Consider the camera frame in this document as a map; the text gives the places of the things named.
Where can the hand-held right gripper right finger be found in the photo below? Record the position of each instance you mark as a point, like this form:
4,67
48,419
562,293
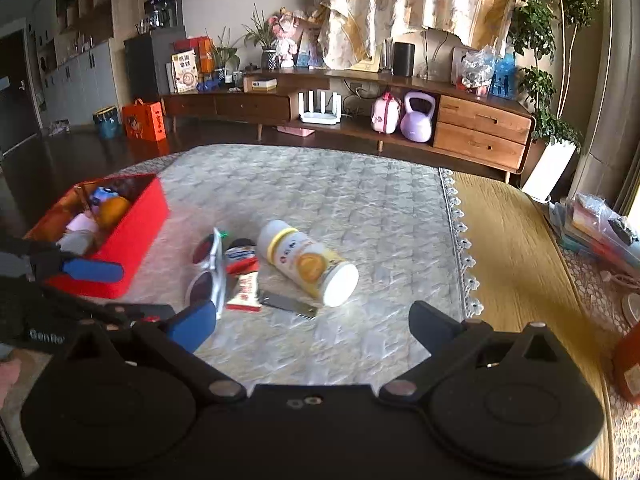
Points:
432,327

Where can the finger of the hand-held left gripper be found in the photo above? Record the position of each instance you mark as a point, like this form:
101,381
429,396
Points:
95,271
125,314

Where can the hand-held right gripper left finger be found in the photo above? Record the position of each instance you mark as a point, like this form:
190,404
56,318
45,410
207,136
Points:
192,325

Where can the pink ribbed case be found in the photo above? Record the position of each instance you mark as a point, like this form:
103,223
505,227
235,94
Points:
81,222

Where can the red tin box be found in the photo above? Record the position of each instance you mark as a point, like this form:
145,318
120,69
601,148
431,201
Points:
140,240

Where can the white sunglasses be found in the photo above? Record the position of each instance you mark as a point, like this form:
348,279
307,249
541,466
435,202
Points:
212,270

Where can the orange fruit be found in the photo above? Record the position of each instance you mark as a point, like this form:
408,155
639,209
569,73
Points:
114,211

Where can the white bottle yellow label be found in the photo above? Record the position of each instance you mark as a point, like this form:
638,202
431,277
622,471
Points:
305,265

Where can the person's left hand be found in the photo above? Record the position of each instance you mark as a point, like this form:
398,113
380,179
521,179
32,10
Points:
7,377

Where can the red white snack packet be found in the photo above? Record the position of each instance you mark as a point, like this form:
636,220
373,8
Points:
245,292

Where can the dark round colourful tin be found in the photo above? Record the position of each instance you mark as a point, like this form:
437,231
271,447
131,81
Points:
242,250

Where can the metal comb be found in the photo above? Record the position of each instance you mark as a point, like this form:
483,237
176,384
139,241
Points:
287,304

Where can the bamboo mat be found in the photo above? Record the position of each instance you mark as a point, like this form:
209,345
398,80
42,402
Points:
525,270

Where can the teal bucket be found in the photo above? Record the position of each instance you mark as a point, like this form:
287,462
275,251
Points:
107,124

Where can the orange gift bag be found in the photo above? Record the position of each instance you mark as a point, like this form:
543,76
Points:
144,121

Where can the grey quilted mat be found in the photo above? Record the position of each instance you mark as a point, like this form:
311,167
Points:
325,200

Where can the bagged stack of books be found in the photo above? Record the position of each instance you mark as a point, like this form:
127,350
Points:
595,232

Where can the white planter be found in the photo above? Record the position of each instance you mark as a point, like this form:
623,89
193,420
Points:
550,170

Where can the dark door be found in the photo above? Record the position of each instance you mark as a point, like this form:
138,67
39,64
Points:
17,90

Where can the red thermos jug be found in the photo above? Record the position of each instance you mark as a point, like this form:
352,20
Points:
629,365

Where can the purple kettlebell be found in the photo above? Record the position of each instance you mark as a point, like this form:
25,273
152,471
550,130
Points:
417,122

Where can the wooden TV cabinet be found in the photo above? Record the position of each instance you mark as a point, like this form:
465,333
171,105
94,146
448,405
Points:
480,125

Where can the dark side cabinet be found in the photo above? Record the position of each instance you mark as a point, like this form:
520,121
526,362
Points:
150,67

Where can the yellow print snack box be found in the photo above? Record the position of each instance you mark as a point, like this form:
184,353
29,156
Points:
185,75

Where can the blue toy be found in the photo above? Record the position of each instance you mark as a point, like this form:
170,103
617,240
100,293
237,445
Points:
207,86

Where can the pink small case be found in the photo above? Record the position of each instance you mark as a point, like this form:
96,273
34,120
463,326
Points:
386,115

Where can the pink flat tray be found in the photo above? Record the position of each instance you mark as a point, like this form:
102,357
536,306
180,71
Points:
295,130

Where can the white router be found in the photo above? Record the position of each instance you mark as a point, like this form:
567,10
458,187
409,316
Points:
321,115

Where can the red orange gift bags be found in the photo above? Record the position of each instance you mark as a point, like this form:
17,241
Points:
197,50

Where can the white flat box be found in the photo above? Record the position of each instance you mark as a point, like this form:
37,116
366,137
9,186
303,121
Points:
260,84

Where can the small potted green plant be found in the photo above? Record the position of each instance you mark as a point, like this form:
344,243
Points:
224,57

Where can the clear plastic bag of items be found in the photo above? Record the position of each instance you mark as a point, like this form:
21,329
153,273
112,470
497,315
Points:
477,72

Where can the blue bottle pack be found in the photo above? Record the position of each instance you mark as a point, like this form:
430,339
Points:
505,77

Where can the black cylinder speaker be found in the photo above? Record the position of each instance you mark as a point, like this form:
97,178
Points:
404,60

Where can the black coffee machine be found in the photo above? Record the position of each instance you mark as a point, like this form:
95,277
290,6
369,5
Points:
162,10

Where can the clear glass vase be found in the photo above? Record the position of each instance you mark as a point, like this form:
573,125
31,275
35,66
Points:
388,57

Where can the potted orchid plant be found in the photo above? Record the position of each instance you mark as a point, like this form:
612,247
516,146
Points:
262,35

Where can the pink doll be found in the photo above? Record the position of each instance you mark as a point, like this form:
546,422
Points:
285,40

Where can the white standing air conditioner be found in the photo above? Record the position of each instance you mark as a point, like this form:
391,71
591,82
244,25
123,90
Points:
610,85

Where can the pastel picture box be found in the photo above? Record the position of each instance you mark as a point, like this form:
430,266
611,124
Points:
310,47

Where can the tall green tree plant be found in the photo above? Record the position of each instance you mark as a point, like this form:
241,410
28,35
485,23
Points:
540,35

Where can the cream patterned drape cloth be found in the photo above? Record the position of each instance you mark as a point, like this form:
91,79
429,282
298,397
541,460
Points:
410,0

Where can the grey wall cupboard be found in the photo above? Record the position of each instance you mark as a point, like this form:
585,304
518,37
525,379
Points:
80,75

